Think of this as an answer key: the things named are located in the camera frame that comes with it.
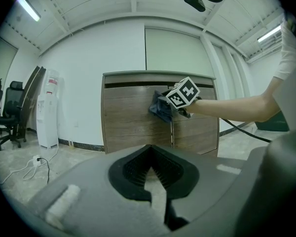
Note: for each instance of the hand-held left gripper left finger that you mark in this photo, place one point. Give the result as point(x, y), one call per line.
point(93, 201)

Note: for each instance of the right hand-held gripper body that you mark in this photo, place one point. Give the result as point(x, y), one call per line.
point(185, 92)

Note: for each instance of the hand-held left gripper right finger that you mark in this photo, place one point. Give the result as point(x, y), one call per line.
point(212, 189)

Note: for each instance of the blue wiping cloth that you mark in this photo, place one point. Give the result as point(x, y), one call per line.
point(159, 110)

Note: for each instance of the brown wooden cabinet door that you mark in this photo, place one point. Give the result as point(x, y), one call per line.
point(197, 134)
point(128, 122)

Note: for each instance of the person's right forearm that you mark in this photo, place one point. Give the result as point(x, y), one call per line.
point(236, 107)

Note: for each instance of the dark wooden vanity cabinet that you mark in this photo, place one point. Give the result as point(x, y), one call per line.
point(138, 79)

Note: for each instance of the white roller blind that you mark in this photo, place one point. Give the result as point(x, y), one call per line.
point(177, 48)

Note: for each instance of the white water dispenser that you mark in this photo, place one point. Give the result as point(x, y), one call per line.
point(47, 122)

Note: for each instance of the ceiling tube light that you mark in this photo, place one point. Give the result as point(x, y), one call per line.
point(29, 8)
point(269, 33)

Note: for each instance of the dark wooden boards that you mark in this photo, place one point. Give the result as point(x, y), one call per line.
point(33, 92)

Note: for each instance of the clear water jug red label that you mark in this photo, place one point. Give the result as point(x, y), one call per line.
point(52, 81)

